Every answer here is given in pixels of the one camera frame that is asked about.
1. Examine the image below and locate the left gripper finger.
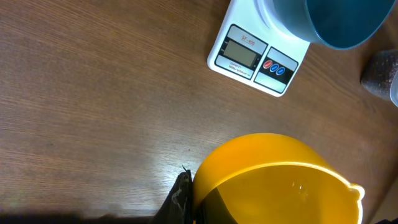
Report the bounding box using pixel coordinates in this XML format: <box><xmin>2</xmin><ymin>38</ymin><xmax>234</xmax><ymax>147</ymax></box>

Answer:
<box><xmin>149</xmin><ymin>167</ymin><xmax>193</xmax><ymax>224</ymax></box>

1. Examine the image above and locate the white digital kitchen scale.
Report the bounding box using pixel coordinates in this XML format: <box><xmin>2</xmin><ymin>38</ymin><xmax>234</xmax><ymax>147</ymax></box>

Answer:
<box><xmin>207</xmin><ymin>0</ymin><xmax>310</xmax><ymax>97</ymax></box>

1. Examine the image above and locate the yellow plastic measuring scoop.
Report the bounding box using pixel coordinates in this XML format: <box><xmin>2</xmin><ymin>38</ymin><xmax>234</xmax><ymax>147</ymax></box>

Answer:
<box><xmin>192</xmin><ymin>133</ymin><xmax>365</xmax><ymax>224</ymax></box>

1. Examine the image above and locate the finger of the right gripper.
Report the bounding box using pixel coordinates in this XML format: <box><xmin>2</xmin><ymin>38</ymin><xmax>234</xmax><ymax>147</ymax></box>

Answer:
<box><xmin>360</xmin><ymin>49</ymin><xmax>397</xmax><ymax>101</ymax></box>

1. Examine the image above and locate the teal plastic bowl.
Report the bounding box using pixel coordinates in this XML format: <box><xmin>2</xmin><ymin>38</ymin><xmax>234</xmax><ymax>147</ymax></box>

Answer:
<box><xmin>272</xmin><ymin>0</ymin><xmax>398</xmax><ymax>50</ymax></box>

